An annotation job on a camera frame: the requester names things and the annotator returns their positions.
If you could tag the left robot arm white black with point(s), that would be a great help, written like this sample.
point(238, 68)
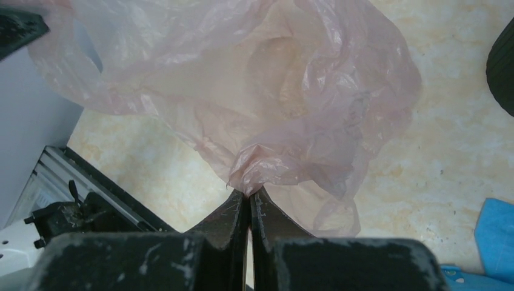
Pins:
point(32, 117)

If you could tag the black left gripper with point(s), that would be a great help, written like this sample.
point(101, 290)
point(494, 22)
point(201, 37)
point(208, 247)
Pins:
point(19, 28)

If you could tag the translucent pink trash bag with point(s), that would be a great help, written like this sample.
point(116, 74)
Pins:
point(294, 96)

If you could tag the aluminium frame rail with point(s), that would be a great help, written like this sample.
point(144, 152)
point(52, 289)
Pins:
point(48, 183)

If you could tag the blue cartoon printed bag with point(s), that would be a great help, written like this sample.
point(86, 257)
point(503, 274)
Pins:
point(494, 239)

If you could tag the black plastic trash bin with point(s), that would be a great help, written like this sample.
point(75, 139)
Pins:
point(499, 69)

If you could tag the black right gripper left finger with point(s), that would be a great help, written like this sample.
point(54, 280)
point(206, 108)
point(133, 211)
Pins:
point(222, 260)

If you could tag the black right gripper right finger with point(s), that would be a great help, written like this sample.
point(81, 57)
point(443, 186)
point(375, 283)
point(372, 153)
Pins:
point(269, 225)

